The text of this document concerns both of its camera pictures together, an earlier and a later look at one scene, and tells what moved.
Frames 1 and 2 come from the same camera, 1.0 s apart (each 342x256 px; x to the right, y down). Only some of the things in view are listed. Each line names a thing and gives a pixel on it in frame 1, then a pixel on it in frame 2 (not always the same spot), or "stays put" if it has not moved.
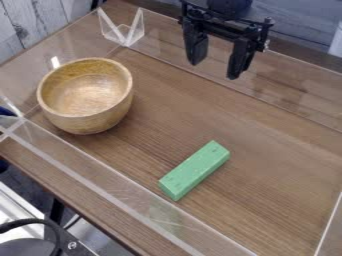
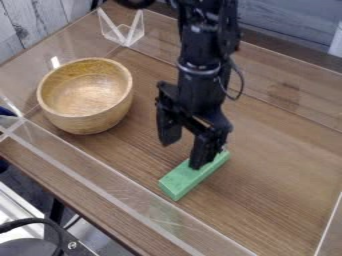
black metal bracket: [71, 247] stays put
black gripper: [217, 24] to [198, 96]
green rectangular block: [194, 170] stays put
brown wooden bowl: [84, 94] stays put
